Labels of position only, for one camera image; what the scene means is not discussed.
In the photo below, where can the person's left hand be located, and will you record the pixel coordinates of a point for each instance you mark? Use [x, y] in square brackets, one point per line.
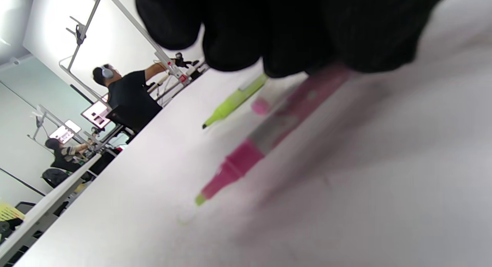
[288, 25]

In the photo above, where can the pink highlighter cap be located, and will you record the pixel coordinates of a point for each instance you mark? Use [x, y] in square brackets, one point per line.
[261, 105]

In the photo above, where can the green double-ended highlighter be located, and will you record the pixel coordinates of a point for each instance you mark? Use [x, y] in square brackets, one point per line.
[234, 100]

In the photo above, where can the pink double-ended highlighter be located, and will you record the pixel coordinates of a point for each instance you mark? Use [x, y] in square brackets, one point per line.
[246, 155]

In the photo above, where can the white background desk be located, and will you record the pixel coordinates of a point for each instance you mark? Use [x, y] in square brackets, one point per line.
[180, 80]

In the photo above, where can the computer monitor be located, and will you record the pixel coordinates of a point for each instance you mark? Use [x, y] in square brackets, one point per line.
[96, 114]
[66, 133]

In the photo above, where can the white background table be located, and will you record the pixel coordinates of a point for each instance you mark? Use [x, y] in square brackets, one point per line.
[46, 209]

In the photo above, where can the white numbered sign post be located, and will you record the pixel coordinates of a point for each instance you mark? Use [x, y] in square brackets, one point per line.
[138, 29]

